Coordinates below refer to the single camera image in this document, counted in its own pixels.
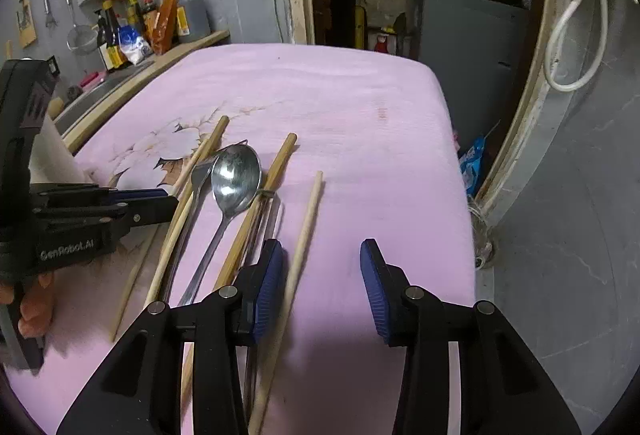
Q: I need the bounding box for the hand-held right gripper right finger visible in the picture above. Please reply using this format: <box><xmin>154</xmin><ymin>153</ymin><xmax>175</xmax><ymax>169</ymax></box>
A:
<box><xmin>360</xmin><ymin>239</ymin><xmax>583</xmax><ymax>435</ymax></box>

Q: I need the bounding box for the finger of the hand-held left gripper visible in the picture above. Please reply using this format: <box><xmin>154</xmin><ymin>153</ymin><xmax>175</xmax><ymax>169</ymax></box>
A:
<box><xmin>30</xmin><ymin>184</ymin><xmax>172</xmax><ymax>208</ymax></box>
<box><xmin>32</xmin><ymin>197</ymin><xmax>179</xmax><ymax>241</ymax></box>

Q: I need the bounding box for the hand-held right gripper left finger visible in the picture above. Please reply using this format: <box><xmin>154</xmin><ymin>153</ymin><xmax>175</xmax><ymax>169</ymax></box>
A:
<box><xmin>56</xmin><ymin>239</ymin><xmax>289</xmax><ymax>435</ymax></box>

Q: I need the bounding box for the light wooden chopstick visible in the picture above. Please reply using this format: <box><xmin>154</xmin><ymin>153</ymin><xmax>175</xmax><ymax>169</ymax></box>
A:
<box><xmin>247</xmin><ymin>171</ymin><xmax>325</xmax><ymax>435</ymax></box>
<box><xmin>144</xmin><ymin>140</ymin><xmax>212</xmax><ymax>311</ymax></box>

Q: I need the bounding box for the metal fork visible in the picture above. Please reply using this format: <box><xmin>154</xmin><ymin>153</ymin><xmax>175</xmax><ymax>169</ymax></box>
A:
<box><xmin>161</xmin><ymin>155</ymin><xmax>221</xmax><ymax>301</ymax></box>

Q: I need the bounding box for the brown wooden chopstick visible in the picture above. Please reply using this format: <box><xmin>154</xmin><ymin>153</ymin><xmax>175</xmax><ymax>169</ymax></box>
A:
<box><xmin>180</xmin><ymin>133</ymin><xmax>298</xmax><ymax>418</ymax></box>
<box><xmin>111</xmin><ymin>116</ymin><xmax>230</xmax><ymax>342</ymax></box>

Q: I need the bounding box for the metal spoon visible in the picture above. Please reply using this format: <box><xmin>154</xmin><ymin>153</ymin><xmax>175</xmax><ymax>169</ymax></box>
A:
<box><xmin>177</xmin><ymin>144</ymin><xmax>262</xmax><ymax>307</ymax></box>

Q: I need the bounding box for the person's left hand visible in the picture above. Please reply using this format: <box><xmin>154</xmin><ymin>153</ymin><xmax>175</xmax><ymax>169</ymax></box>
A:
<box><xmin>0</xmin><ymin>271</ymin><xmax>55</xmax><ymax>340</ymax></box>

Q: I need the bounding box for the metal sink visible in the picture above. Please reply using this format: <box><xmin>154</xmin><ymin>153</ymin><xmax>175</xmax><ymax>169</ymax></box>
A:
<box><xmin>54</xmin><ymin>60</ymin><xmax>156</xmax><ymax>122</ymax></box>

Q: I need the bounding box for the wooden cutting board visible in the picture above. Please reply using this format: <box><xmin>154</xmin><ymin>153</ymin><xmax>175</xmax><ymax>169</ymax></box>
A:
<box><xmin>16</xmin><ymin>0</ymin><xmax>39</xmax><ymax>48</ymax></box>

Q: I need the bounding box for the metal mesh strainer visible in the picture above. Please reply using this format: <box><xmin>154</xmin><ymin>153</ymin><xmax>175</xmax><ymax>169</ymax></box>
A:
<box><xmin>62</xmin><ymin>0</ymin><xmax>99</xmax><ymax>54</ymax></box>

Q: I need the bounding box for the dark soy sauce bottle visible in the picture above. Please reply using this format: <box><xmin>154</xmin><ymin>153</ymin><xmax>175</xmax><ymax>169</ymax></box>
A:
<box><xmin>101</xmin><ymin>1</ymin><xmax>127</xmax><ymax>68</ymax></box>

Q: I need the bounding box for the white and blue bag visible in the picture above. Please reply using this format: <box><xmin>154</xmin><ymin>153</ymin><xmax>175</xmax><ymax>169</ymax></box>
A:
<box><xmin>119</xmin><ymin>26</ymin><xmax>152</xmax><ymax>64</ymax></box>

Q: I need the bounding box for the pink floral tablecloth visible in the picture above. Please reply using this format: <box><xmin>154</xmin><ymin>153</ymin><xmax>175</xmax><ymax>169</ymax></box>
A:
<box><xmin>0</xmin><ymin>44</ymin><xmax>476</xmax><ymax>435</ymax></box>

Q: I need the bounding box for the orange plastic packet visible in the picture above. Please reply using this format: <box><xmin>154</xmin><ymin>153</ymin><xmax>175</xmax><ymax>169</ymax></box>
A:
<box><xmin>150</xmin><ymin>0</ymin><xmax>180</xmax><ymax>56</ymax></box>

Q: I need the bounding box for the blue plastic packet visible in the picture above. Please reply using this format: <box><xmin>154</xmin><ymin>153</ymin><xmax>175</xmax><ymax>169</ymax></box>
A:
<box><xmin>458</xmin><ymin>137</ymin><xmax>487</xmax><ymax>196</ymax></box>

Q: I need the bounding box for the large plastic oil jug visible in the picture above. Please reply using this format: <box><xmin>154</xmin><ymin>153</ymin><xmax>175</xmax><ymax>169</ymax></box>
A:
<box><xmin>172</xmin><ymin>0</ymin><xmax>211</xmax><ymax>40</ymax></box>

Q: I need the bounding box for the grey cabinet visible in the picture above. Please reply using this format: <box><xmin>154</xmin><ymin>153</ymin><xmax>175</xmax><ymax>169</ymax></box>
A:
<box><xmin>416</xmin><ymin>0</ymin><xmax>532</xmax><ymax>156</ymax></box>

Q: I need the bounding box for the white hose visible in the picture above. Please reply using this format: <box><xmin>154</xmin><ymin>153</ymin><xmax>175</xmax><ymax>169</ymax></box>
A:
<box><xmin>543</xmin><ymin>0</ymin><xmax>609</xmax><ymax>92</ymax></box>

